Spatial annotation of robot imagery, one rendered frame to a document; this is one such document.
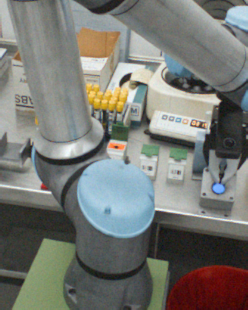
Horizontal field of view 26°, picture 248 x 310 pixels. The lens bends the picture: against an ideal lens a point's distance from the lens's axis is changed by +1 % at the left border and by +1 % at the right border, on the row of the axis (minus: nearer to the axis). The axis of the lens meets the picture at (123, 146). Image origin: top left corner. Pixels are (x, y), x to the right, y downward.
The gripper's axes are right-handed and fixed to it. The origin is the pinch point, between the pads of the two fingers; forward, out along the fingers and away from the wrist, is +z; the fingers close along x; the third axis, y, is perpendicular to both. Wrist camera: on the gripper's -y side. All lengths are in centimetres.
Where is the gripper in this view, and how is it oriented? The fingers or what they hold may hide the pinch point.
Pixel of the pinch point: (220, 181)
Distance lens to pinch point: 115.0
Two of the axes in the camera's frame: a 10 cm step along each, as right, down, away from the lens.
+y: 1.8, -5.2, 8.3
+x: -9.8, -1.3, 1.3
